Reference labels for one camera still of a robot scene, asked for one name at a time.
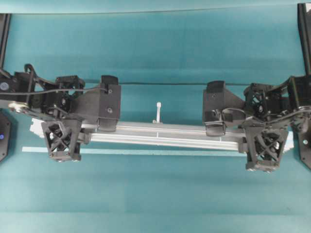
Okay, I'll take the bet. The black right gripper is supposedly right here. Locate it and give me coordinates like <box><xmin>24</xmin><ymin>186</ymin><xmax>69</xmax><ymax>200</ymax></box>
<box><xmin>202</xmin><ymin>81</ymin><xmax>245</xmax><ymax>136</ymax></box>

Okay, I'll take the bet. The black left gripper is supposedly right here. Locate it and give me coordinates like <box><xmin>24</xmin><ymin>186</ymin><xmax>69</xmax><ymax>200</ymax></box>
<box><xmin>71</xmin><ymin>75</ymin><xmax>121</xmax><ymax>133</ymax></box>

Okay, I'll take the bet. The large aluminium extrusion rail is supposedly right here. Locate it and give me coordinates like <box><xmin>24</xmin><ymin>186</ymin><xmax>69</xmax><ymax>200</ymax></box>
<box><xmin>29</xmin><ymin>117</ymin><xmax>293</xmax><ymax>155</ymax></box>

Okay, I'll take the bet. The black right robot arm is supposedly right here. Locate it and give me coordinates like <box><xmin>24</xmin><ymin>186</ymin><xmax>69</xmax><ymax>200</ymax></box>
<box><xmin>202</xmin><ymin>75</ymin><xmax>311</xmax><ymax>136</ymax></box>

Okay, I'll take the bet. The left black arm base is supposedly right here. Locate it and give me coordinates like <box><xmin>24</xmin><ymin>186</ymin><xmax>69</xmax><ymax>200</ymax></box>
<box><xmin>0</xmin><ymin>109</ymin><xmax>12</xmax><ymax>162</ymax></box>

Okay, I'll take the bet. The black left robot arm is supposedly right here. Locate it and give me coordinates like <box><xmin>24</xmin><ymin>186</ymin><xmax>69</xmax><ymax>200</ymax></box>
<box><xmin>0</xmin><ymin>64</ymin><xmax>121</xmax><ymax>132</ymax></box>

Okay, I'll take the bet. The white zip tie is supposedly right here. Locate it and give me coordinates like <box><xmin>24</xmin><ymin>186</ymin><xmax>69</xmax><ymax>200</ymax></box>
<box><xmin>153</xmin><ymin>102</ymin><xmax>162</xmax><ymax>124</ymax></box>

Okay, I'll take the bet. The white tape strip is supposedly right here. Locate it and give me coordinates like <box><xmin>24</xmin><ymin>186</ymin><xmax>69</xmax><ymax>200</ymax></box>
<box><xmin>21</xmin><ymin>146</ymin><xmax>248</xmax><ymax>155</ymax></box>

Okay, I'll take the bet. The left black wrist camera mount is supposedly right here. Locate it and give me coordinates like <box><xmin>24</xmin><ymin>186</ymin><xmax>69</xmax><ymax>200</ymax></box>
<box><xmin>41</xmin><ymin>119</ymin><xmax>82</xmax><ymax>162</ymax></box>

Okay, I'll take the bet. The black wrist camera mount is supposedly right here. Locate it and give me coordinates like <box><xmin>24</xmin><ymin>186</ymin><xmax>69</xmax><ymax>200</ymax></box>
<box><xmin>241</xmin><ymin>117</ymin><xmax>289</xmax><ymax>172</ymax></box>
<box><xmin>41</xmin><ymin>119</ymin><xmax>82</xmax><ymax>162</ymax></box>

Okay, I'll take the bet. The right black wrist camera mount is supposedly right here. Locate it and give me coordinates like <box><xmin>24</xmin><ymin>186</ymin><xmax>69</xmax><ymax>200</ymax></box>
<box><xmin>241</xmin><ymin>117</ymin><xmax>289</xmax><ymax>172</ymax></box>

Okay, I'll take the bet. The right black frame post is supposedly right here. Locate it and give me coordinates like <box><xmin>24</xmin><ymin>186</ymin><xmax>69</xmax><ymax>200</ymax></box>
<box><xmin>297</xmin><ymin>2</ymin><xmax>311</xmax><ymax>75</ymax></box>

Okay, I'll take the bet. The black frame post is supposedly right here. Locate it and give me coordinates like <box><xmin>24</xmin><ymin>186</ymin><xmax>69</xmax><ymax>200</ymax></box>
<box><xmin>297</xmin><ymin>2</ymin><xmax>311</xmax><ymax>75</ymax></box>
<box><xmin>0</xmin><ymin>14</ymin><xmax>11</xmax><ymax>68</ymax></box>

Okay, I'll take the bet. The left black frame post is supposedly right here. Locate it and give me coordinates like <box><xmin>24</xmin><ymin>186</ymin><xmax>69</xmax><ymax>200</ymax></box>
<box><xmin>0</xmin><ymin>14</ymin><xmax>11</xmax><ymax>68</ymax></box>

